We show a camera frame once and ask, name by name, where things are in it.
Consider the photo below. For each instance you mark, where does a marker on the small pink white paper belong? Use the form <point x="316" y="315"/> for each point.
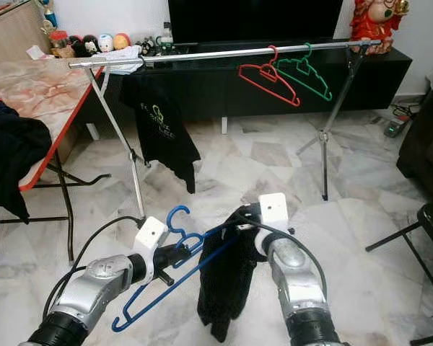
<point x="36" y="52"/>

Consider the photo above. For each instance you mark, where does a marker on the black television cabinet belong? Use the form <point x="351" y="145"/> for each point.
<point x="216" y="115"/>

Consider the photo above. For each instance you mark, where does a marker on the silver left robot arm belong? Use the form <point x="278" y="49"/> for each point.
<point x="94" y="285"/>

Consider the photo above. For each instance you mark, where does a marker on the marble folding table red edge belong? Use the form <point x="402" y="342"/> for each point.
<point x="29" y="90"/>

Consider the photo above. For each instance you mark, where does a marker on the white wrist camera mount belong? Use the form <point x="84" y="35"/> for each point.
<point x="274" y="209"/>
<point x="150" y="234"/>

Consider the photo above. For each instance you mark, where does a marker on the green plastic hanger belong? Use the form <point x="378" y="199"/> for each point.
<point x="329" y="96"/>

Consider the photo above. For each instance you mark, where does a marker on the white round toy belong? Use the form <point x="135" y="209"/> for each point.
<point x="105" y="42"/>

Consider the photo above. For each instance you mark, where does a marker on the black flat television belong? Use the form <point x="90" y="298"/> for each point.
<point x="256" y="20"/>

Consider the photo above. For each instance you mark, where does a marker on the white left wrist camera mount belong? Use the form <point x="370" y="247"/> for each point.
<point x="150" y="234"/>

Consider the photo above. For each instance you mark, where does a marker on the blue plastic hanger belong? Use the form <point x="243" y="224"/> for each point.
<point x="179" y="207"/>

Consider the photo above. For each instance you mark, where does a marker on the orange round toy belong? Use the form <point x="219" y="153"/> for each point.
<point x="122" y="41"/>

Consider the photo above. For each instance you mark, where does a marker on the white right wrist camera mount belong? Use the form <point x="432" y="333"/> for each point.
<point x="274" y="209"/>

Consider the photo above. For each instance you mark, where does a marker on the navy shirt with red trim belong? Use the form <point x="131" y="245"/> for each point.
<point x="227" y="288"/>

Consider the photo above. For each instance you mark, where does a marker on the red robed figurine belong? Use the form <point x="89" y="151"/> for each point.
<point x="375" y="25"/>

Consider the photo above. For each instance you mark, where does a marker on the clear bottle green label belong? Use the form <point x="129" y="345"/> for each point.
<point x="165" y="42"/>

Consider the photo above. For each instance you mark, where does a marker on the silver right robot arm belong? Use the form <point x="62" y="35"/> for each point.
<point x="299" y="277"/>

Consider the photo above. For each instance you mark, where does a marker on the light wooden sideboard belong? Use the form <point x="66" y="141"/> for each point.
<point x="14" y="32"/>

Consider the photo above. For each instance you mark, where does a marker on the dark brown sofa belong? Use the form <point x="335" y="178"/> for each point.
<point x="426" y="144"/>

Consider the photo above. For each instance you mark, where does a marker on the silver metal clothes rack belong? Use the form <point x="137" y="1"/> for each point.
<point x="224" y="54"/>

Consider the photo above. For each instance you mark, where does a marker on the black and white plush toy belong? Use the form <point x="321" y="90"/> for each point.
<point x="90" y="45"/>

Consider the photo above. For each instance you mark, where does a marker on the red plastic hanger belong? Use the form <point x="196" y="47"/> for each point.
<point x="297" y="102"/>

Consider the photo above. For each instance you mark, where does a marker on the black printed t-shirt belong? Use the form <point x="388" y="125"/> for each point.
<point x="159" y="137"/>

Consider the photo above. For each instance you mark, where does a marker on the jar with red lid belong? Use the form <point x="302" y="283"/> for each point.
<point x="59" y="45"/>

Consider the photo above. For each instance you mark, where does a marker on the black garment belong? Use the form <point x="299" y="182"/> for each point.
<point x="14" y="158"/>

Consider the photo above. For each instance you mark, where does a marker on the blue hanging ornament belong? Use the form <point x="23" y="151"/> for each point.
<point x="48" y="16"/>

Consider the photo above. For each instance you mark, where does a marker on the stack of white papers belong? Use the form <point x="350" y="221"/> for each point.
<point x="126" y="65"/>

